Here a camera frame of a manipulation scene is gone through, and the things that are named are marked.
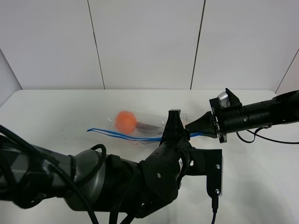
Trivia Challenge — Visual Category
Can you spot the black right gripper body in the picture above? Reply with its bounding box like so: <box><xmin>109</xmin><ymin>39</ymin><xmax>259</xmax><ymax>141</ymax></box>
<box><xmin>209</xmin><ymin>88</ymin><xmax>242</xmax><ymax>143</ymax></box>

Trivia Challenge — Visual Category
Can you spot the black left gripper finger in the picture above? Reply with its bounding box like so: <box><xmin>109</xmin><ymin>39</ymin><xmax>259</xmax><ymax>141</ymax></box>
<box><xmin>161</xmin><ymin>109</ymin><xmax>190</xmax><ymax>140</ymax></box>

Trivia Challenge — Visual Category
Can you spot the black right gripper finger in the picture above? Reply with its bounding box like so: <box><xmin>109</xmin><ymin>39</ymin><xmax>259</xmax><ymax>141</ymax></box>
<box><xmin>185</xmin><ymin>111</ymin><xmax>217</xmax><ymax>133</ymax></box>
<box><xmin>198</xmin><ymin>130</ymin><xmax>218</xmax><ymax>139</ymax></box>

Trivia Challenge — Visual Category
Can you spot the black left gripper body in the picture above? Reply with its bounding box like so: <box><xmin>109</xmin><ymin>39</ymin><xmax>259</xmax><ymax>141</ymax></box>
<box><xmin>136</xmin><ymin>138</ymin><xmax>192</xmax><ymax>211</ymax></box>

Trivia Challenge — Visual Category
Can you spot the clear zip bag blue seal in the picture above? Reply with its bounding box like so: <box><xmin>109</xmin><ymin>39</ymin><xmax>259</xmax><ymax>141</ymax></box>
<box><xmin>86</xmin><ymin>111</ymin><xmax>211</xmax><ymax>147</ymax></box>

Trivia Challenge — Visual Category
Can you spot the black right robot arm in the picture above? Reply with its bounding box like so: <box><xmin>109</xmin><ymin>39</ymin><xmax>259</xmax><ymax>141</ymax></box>
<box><xmin>185</xmin><ymin>88</ymin><xmax>299</xmax><ymax>143</ymax></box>

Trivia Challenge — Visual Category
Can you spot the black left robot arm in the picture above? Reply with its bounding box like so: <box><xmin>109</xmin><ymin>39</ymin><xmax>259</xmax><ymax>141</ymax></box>
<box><xmin>0</xmin><ymin>110</ymin><xmax>190</xmax><ymax>224</ymax></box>

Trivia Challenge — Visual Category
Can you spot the dark purple eggplant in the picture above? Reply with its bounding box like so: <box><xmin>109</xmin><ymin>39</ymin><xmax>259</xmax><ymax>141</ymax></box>
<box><xmin>135</xmin><ymin>122</ymin><xmax>164</xmax><ymax>137</ymax></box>

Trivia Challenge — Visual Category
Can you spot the orange fruit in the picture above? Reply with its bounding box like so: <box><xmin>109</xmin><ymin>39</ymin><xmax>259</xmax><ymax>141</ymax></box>
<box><xmin>115</xmin><ymin>111</ymin><xmax>137</xmax><ymax>134</ymax></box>

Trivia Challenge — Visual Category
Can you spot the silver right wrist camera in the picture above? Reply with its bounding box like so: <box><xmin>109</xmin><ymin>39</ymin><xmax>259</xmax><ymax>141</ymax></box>
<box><xmin>217</xmin><ymin>91</ymin><xmax>230</xmax><ymax>108</ymax></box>

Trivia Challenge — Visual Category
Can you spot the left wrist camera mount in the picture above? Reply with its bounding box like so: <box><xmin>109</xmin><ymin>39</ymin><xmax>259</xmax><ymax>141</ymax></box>
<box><xmin>178</xmin><ymin>147</ymin><xmax>223</xmax><ymax>199</ymax></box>

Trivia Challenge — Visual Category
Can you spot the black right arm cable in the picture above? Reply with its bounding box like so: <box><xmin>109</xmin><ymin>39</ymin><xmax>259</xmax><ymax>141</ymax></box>
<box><xmin>235</xmin><ymin>127</ymin><xmax>299</xmax><ymax>143</ymax></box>

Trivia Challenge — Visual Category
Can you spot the black left camera cable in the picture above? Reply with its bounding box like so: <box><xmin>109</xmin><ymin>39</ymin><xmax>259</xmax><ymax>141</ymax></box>
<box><xmin>210</xmin><ymin>196</ymin><xmax>220</xmax><ymax>224</ymax></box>

